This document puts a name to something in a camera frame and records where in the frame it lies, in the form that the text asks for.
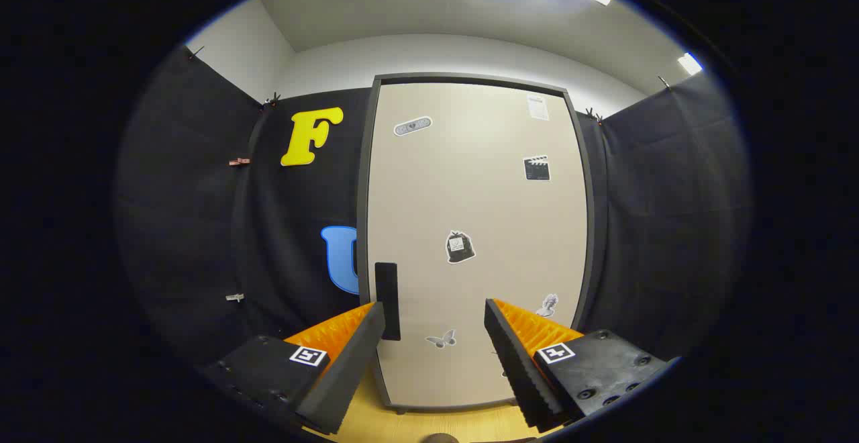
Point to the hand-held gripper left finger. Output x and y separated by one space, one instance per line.
349 369

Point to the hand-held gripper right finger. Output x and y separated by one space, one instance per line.
520 369

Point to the grey shoe cabinet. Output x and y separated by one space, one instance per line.
363 194

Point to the silver cloth clip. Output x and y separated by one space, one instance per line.
235 297

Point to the copper cloth clip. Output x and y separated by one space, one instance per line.
239 161

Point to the black backdrop cloth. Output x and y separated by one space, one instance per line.
188 194

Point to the small ceiling light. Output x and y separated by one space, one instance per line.
690 64

